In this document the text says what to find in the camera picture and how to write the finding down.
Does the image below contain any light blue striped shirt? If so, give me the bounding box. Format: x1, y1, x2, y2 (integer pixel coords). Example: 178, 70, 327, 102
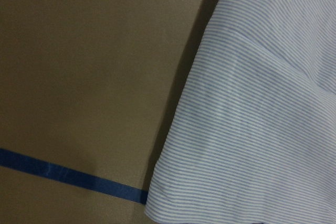
145, 0, 335, 223

